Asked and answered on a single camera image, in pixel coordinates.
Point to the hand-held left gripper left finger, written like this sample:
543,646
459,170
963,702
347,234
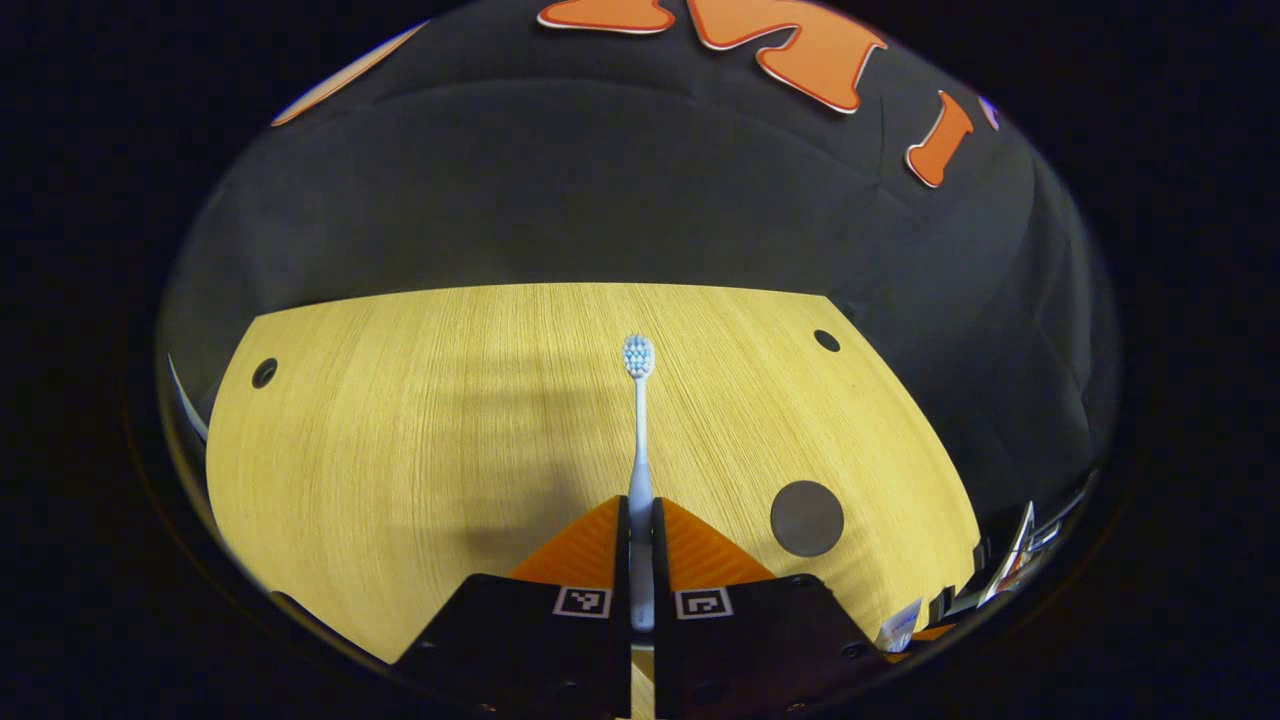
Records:
622,650

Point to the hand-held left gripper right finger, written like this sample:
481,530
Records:
664,650

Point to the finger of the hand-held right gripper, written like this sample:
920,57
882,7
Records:
935,625

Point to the white toothbrush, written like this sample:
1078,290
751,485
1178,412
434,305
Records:
640,430

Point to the black backdrop cloth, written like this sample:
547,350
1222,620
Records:
600,180

